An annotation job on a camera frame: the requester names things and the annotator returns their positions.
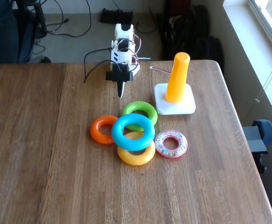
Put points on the black power strip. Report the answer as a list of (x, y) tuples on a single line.
[(116, 16)]

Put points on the black backpack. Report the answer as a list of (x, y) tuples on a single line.
[(191, 35)]

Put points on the black camera box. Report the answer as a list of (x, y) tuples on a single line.
[(119, 76)]

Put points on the window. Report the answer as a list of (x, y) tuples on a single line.
[(271, 16)]

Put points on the dark office chair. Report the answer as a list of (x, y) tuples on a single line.
[(2, 35)]

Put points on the yellow post with white base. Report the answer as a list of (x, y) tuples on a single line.
[(177, 81)]

